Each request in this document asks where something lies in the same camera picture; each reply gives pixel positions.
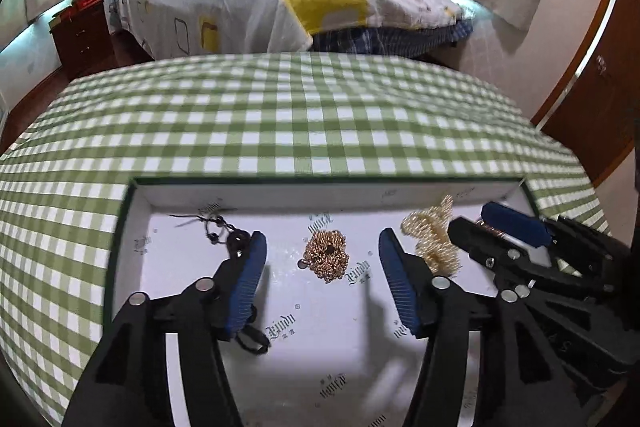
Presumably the green checkered tablecloth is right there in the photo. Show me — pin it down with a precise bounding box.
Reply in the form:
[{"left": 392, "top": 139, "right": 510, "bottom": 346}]
[{"left": 1, "top": 53, "right": 608, "bottom": 426}]

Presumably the dark wooden nightstand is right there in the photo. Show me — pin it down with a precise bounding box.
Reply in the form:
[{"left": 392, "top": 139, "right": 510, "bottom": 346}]
[{"left": 49, "top": 0, "right": 117, "bottom": 80}]

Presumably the black gourd pendant cord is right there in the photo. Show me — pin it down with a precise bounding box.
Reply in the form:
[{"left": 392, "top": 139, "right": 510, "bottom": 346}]
[{"left": 169, "top": 211, "right": 272, "bottom": 356}]

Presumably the rose gold chain bracelet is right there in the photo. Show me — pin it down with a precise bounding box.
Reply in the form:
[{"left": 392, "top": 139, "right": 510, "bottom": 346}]
[{"left": 298, "top": 229, "right": 352, "bottom": 284}]

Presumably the brown wooden door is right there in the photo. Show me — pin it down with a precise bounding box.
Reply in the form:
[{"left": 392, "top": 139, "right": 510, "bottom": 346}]
[{"left": 533, "top": 0, "right": 639, "bottom": 186}]

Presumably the bed with patterned sheet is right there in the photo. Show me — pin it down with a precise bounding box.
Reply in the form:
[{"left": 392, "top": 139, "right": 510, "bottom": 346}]
[{"left": 114, "top": 0, "right": 473, "bottom": 60}]

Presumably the white pearl necklace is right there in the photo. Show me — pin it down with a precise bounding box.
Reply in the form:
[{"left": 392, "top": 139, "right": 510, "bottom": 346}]
[{"left": 400, "top": 194, "right": 461, "bottom": 278}]

